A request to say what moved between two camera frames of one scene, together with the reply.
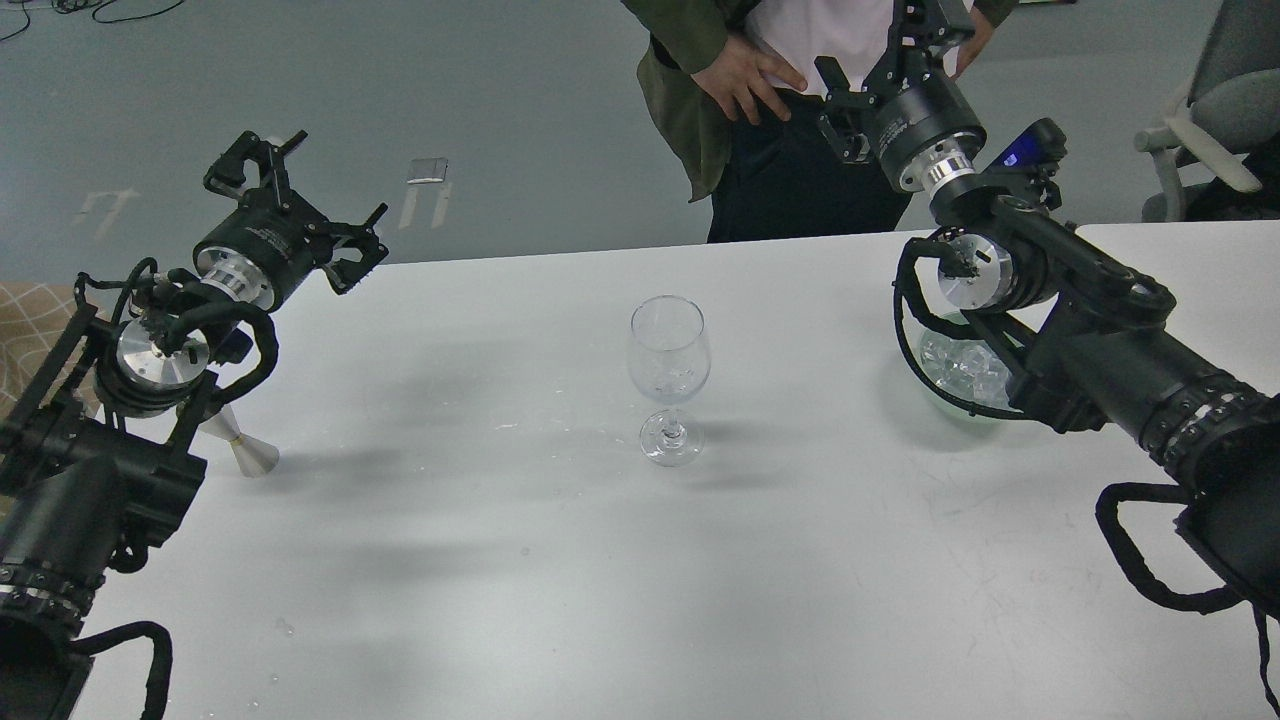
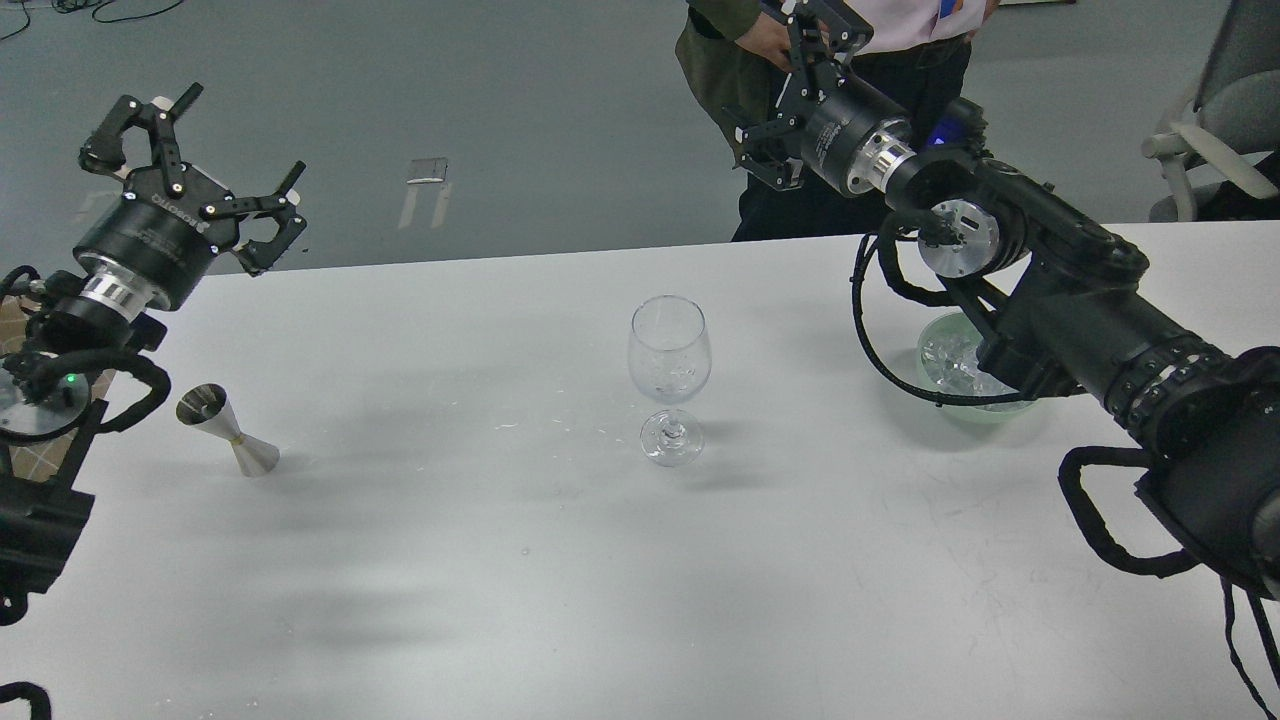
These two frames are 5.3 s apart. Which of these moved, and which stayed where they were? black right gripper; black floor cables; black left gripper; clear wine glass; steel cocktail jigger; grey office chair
Moved: black right gripper; black left gripper
Stayed: steel cocktail jigger; grey office chair; black floor cables; clear wine glass
